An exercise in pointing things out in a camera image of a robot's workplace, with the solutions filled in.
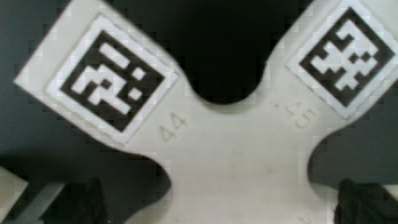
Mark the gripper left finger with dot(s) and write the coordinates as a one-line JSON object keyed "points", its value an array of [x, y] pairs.
{"points": [[67, 204]]}

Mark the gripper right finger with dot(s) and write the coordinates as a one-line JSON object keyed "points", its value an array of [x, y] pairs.
{"points": [[367, 204]]}

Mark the white cross-shaped table base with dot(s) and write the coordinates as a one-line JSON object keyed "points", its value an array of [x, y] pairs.
{"points": [[234, 149]]}

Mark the white left border block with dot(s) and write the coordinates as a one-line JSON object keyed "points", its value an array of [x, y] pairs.
{"points": [[13, 185]]}

